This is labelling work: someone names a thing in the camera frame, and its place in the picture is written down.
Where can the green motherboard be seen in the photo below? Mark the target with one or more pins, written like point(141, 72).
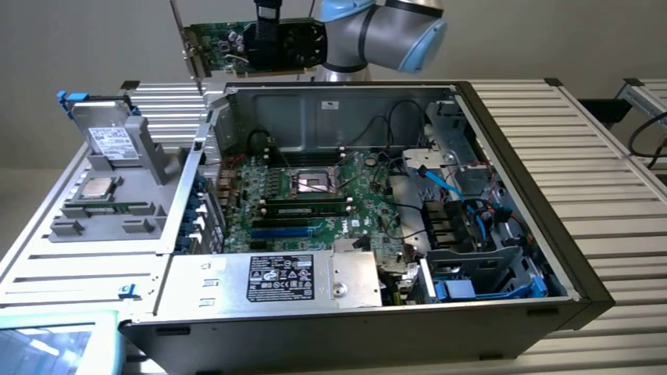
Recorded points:
point(370, 203)

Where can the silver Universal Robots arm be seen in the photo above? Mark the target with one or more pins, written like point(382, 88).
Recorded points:
point(380, 35)

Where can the teal framed panel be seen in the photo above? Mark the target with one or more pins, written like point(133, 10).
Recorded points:
point(52, 343)

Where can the black fan shroud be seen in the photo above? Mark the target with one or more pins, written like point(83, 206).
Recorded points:
point(443, 224)

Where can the CPU socket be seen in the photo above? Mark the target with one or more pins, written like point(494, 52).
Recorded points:
point(313, 180)

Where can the blue disk carrier clip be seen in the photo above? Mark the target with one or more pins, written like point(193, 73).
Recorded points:
point(72, 97)

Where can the short black expansion slot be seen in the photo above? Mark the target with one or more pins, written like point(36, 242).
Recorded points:
point(261, 245)

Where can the small blue latch clip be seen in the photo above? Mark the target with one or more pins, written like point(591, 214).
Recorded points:
point(127, 292)

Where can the silver hard disk with label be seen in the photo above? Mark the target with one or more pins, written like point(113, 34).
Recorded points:
point(109, 136)

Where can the silver CPU chip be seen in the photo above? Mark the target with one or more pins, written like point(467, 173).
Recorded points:
point(96, 187)

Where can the metal slat side table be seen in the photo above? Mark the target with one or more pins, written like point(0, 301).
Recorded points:
point(646, 95)

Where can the silver chipset heatsink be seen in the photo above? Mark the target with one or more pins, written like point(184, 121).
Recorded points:
point(351, 246)

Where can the silver power supply with label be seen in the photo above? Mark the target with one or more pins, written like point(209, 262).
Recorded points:
point(229, 283)

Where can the green graphics card black fan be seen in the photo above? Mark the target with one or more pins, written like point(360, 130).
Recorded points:
point(291, 43)

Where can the open black PC case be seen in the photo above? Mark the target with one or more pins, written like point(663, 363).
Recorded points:
point(333, 336)

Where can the grey metal disk bay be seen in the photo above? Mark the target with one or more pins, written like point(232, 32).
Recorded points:
point(454, 133)

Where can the installed green RAM stick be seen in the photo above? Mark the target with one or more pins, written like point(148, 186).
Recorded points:
point(304, 208)

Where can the grey parts rack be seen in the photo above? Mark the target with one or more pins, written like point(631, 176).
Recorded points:
point(140, 183)

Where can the blue expansion slot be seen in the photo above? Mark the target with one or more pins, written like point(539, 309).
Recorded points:
point(279, 233)

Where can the blue disk caddy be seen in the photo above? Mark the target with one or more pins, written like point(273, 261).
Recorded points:
point(458, 290)

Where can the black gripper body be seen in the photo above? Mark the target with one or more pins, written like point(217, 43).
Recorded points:
point(267, 8)

